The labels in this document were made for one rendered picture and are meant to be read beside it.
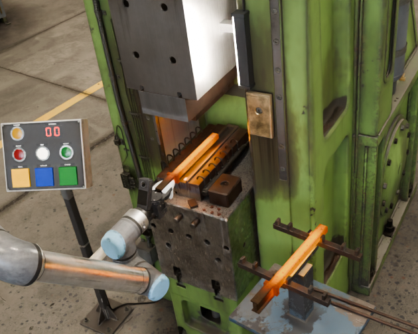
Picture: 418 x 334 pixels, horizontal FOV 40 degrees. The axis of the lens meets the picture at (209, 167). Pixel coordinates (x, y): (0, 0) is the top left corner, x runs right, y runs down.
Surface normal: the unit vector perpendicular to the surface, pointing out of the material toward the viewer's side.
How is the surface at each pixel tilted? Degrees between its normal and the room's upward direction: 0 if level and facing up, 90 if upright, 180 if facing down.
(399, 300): 0
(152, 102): 90
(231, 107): 90
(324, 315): 0
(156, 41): 90
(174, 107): 90
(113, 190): 0
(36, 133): 60
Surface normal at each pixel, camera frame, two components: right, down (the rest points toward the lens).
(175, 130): 0.86, 0.21
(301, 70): -0.50, 0.55
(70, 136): -0.14, 0.10
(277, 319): -0.11, -0.81
